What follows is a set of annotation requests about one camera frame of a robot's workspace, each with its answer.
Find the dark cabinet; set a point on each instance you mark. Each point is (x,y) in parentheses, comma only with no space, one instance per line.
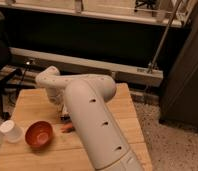
(179,97)

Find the red bowl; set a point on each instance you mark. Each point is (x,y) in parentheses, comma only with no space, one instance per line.
(39,134)

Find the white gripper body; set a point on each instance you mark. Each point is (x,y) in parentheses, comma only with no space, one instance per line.
(55,96)

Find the metal pole stand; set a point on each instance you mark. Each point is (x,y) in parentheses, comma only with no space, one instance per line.
(152,64)

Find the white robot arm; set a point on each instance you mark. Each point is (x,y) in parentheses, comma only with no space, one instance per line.
(85,98)

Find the white upturned cup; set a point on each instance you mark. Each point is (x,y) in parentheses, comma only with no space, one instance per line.
(11,131)

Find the orange marker pen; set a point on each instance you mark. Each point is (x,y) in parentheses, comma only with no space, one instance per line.
(66,128)

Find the black chair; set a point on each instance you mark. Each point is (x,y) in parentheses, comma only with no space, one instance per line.
(5,59)

